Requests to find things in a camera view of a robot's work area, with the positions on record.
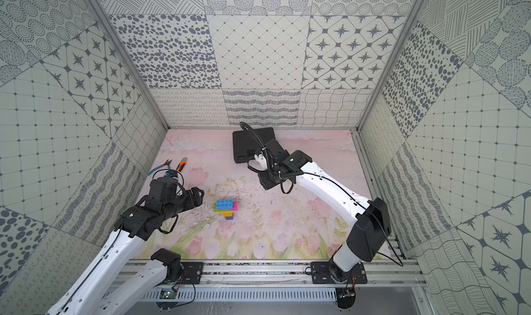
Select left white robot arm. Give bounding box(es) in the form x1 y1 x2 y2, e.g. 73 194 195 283
48 171 205 314

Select blue handled pliers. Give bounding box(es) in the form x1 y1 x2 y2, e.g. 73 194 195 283
148 159 172 179

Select white vented cable duct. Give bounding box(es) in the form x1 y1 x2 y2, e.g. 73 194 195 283
140 287 337 303

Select black plastic tool case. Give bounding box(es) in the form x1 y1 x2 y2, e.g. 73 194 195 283
232 128 276 164

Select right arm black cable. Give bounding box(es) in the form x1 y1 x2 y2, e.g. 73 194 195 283
239 121 270 158

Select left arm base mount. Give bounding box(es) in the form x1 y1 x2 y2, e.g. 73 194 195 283
177 261 204 285

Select light blue lego brick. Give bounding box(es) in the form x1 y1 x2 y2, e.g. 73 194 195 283
216 200 233 206

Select orange utility knife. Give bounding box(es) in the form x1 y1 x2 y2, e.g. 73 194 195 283
174 157 188 172

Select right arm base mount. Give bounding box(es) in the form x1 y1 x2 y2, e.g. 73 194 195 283
309 261 368 285

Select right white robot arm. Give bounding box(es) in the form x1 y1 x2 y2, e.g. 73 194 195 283
249 140 391 283

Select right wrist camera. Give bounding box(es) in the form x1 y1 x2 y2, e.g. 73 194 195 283
254 153 268 170

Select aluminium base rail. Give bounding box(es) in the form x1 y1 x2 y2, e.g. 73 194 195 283
119 260 428 289

